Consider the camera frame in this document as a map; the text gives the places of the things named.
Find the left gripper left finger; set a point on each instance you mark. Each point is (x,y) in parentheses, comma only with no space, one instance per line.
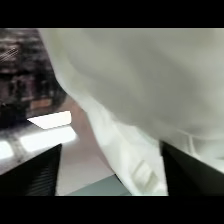
(31,176)

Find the white long-sleeved shirt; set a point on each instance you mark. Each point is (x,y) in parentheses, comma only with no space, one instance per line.
(133,83)

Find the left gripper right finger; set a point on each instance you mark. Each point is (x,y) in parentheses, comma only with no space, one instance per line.
(193,176)

